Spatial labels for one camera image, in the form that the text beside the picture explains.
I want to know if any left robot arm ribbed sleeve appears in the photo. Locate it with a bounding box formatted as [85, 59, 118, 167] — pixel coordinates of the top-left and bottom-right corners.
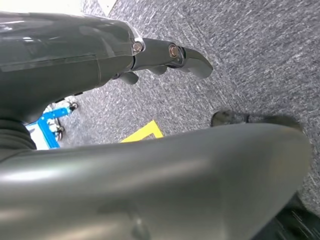
[0, 117, 38, 163]

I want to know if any yellow floor tape strip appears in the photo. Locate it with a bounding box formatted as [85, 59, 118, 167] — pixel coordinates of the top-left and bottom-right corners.
[120, 119, 165, 144]

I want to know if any blue wheeled cart frame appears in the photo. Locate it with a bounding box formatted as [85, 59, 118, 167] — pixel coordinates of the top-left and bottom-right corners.
[25, 96, 79, 151]

